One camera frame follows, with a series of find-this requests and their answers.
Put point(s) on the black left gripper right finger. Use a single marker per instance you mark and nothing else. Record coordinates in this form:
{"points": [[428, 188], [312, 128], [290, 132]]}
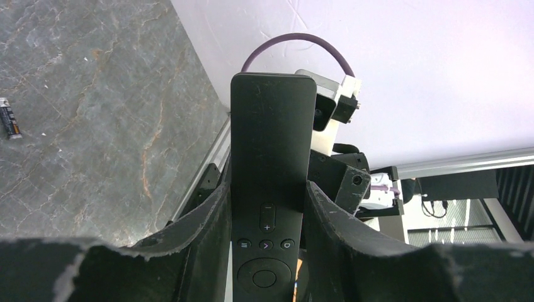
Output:
{"points": [[349, 261]]}

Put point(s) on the black orange AAA battery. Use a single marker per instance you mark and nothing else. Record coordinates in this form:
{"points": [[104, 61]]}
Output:
{"points": [[9, 121]]}

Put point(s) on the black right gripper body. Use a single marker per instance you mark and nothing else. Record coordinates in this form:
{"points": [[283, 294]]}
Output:
{"points": [[344, 177]]}

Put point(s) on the aluminium frame rail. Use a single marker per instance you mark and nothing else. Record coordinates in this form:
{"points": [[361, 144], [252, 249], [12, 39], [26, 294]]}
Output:
{"points": [[470, 163]]}

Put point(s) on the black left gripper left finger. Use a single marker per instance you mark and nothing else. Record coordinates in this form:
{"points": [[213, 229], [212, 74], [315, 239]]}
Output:
{"points": [[185, 261]]}

